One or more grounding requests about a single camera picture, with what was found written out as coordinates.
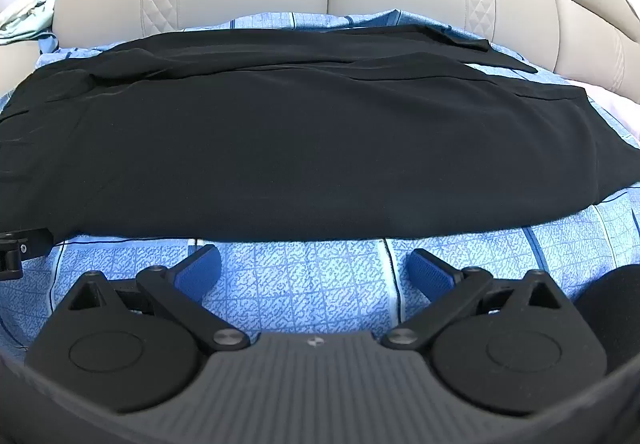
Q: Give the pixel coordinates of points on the black pants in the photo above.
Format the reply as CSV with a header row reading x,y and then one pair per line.
x,y
300,149

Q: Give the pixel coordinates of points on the blue checked bed sheet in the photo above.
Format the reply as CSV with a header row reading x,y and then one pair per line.
x,y
310,286

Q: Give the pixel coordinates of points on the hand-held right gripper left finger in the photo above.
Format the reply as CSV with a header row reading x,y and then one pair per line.
x,y
199,275

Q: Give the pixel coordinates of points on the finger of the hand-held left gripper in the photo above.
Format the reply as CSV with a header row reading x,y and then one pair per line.
x,y
20,246

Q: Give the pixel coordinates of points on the dark cloth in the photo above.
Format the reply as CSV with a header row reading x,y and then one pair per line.
x,y
612,304

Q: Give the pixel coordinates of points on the light green cloth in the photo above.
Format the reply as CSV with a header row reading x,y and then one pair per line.
x,y
27,14

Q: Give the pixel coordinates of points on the pale lilac sheet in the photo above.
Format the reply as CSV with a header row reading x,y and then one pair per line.
x,y
617,107

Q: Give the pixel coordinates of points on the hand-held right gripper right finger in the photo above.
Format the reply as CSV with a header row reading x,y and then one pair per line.
x,y
429,272

